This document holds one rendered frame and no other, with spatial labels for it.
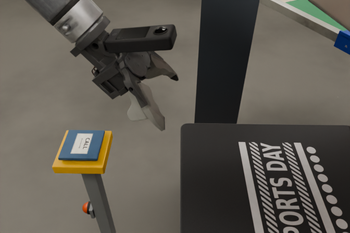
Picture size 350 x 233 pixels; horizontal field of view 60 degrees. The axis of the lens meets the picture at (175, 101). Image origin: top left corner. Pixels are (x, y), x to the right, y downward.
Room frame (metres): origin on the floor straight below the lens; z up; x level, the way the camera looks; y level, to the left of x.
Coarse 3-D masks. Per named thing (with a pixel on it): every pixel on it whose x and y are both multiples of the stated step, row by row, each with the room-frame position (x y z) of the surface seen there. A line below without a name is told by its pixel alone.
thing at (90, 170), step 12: (108, 132) 0.59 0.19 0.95; (108, 144) 0.55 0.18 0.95; (60, 168) 0.47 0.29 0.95; (72, 168) 0.47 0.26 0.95; (84, 168) 0.47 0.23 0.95; (96, 168) 0.47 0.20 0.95; (84, 180) 0.52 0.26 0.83; (96, 180) 0.52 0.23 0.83; (96, 192) 0.51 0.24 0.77; (96, 204) 0.52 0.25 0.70; (108, 204) 0.55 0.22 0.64; (96, 216) 0.52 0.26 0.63; (108, 216) 0.53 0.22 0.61; (108, 228) 0.51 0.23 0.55
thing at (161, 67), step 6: (150, 54) 0.50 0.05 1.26; (150, 60) 0.49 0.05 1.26; (156, 60) 0.50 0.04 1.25; (162, 60) 0.51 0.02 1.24; (156, 66) 0.48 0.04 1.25; (162, 66) 0.50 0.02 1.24; (168, 66) 0.51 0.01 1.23; (150, 72) 0.51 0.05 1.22; (156, 72) 0.51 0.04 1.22; (162, 72) 0.50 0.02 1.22; (168, 72) 0.50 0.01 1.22; (174, 72) 0.51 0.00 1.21; (150, 78) 0.52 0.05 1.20; (174, 78) 0.51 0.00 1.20
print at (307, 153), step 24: (240, 144) 0.55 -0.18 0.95; (264, 144) 0.55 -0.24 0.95; (288, 144) 0.55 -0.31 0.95; (312, 144) 0.55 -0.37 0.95; (264, 168) 0.47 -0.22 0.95; (288, 168) 0.47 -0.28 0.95; (312, 168) 0.47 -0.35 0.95; (264, 192) 0.40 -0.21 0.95; (288, 192) 0.40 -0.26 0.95; (312, 192) 0.40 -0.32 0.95; (264, 216) 0.34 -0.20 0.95; (288, 216) 0.34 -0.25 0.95; (312, 216) 0.34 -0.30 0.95; (336, 216) 0.34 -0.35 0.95
